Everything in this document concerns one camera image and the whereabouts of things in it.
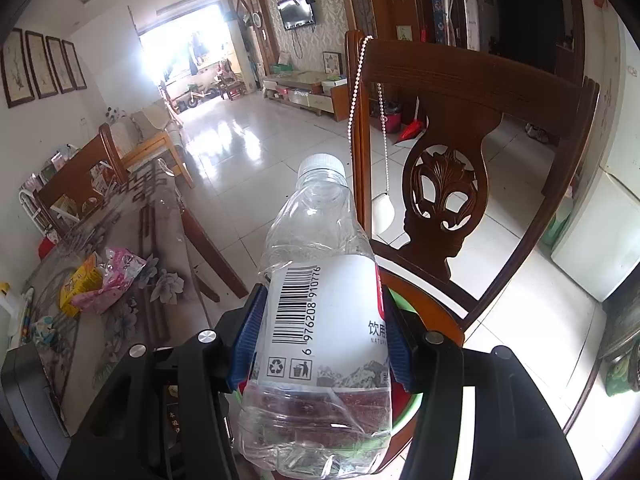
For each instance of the carved wooden chair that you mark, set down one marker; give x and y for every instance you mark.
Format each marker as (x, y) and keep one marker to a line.
(450, 85)

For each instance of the white refrigerator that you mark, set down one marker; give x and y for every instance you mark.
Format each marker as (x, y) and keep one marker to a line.
(600, 210)

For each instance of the spotted plush toy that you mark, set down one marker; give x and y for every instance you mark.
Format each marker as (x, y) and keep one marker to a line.
(115, 114)

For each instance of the green detergent jug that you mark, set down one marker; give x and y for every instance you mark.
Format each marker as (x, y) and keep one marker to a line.
(559, 220)

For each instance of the wall television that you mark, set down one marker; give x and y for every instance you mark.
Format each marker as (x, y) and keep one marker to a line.
(297, 12)

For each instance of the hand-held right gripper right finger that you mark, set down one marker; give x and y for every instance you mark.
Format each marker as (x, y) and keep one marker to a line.
(400, 352)

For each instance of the television cabinet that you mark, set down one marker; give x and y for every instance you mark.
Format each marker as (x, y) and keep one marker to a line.
(305, 92)

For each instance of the white step ladder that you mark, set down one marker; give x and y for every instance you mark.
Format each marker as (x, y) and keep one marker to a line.
(31, 210)

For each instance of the clear plastic water bottle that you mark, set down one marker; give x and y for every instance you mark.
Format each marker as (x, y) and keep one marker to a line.
(320, 320)

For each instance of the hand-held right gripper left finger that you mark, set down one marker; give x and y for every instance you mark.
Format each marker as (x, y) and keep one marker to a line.
(247, 332)

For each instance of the dark door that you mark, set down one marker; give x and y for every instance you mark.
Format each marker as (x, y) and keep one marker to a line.
(525, 15)

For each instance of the blue white wrapper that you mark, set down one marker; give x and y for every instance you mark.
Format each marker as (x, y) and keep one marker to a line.
(42, 331)

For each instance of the black rectangular device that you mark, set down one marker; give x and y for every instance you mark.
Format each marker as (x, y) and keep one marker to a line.
(30, 390)

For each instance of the hanging clothes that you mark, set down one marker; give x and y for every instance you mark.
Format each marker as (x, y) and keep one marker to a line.
(196, 52)

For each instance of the red dustpan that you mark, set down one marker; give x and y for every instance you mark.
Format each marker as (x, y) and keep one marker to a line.
(411, 130)

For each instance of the children's bike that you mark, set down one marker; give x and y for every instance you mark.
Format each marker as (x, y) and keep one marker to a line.
(196, 100)

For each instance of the red bucket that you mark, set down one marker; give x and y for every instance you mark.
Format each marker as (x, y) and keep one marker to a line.
(392, 121)

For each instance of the round wall clock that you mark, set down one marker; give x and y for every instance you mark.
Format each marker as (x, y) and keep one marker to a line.
(256, 20)

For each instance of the red container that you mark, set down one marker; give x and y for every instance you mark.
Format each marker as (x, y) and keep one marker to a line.
(47, 248)

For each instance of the bookshelf with books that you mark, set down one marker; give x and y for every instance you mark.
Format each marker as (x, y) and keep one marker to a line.
(55, 165)

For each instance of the yellow packet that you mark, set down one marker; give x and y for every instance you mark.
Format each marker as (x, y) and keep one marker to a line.
(75, 287)

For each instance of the small wooden chair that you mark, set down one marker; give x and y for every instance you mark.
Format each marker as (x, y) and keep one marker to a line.
(230, 82)

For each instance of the pair of shoes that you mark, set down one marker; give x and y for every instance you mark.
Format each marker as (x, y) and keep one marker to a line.
(537, 133)

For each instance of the pink plastic bag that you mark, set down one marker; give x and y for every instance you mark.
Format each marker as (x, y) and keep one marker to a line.
(110, 280)

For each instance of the green plastic bag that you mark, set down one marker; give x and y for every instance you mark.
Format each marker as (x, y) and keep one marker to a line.
(622, 372)

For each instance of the small framed picture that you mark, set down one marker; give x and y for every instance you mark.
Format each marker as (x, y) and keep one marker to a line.
(332, 63)

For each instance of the wooden sofa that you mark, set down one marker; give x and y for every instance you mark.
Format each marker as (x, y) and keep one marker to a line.
(150, 132)

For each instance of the framed wall painting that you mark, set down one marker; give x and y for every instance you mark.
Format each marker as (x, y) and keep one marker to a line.
(75, 64)
(17, 67)
(60, 64)
(41, 64)

